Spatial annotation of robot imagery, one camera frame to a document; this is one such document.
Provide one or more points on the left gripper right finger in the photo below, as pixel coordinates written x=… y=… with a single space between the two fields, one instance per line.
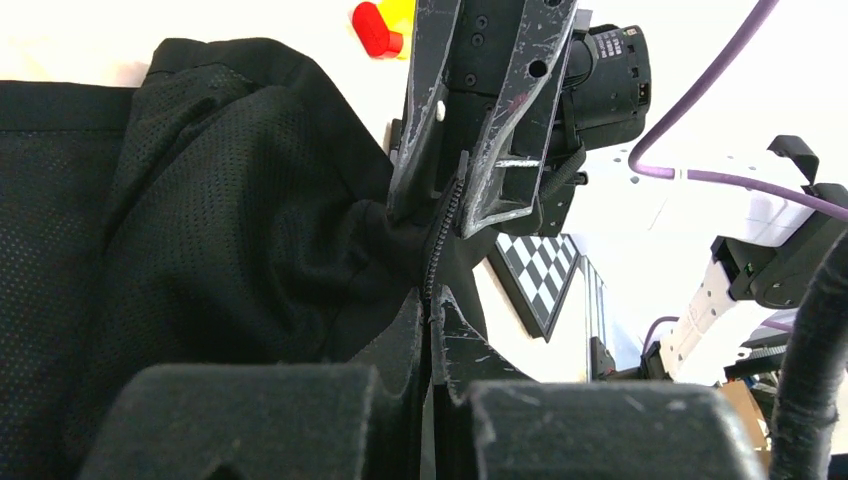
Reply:
x=493 y=422

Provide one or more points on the yellow red toy block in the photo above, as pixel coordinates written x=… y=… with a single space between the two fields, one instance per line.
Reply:
x=385 y=28

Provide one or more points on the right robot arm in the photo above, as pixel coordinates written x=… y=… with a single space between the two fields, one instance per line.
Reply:
x=771 y=223

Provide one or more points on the black white chessboard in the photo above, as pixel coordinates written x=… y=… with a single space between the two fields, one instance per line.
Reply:
x=536 y=274

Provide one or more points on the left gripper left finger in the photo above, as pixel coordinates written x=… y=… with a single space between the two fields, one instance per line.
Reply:
x=354 y=420

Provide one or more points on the black jacket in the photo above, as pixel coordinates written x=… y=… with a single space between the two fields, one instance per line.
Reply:
x=229 y=210

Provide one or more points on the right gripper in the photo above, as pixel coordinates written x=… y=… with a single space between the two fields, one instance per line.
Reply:
x=533 y=87

